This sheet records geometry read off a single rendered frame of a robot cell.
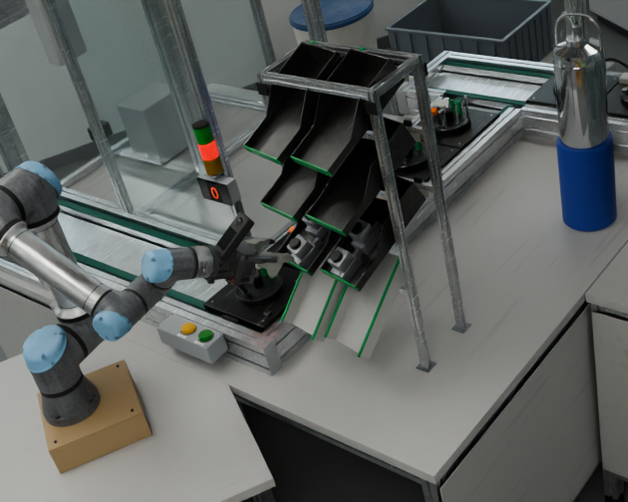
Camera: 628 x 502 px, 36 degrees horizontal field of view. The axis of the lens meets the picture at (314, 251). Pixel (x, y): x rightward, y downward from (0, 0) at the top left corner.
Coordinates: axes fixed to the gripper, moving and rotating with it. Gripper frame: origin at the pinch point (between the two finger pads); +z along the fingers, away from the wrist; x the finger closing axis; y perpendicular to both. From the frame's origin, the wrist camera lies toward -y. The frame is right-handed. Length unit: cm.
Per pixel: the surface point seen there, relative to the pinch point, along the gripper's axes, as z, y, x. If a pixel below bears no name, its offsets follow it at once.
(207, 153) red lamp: 4.3, -4.5, -49.6
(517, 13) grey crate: 206, -33, -143
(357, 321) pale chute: 19.0, 16.2, 12.1
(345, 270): 9.0, -0.5, 14.6
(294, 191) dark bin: 3.5, -12.8, -4.4
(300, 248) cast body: 4.3, -0.3, 1.9
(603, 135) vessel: 93, -32, 10
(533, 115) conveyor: 124, -19, -44
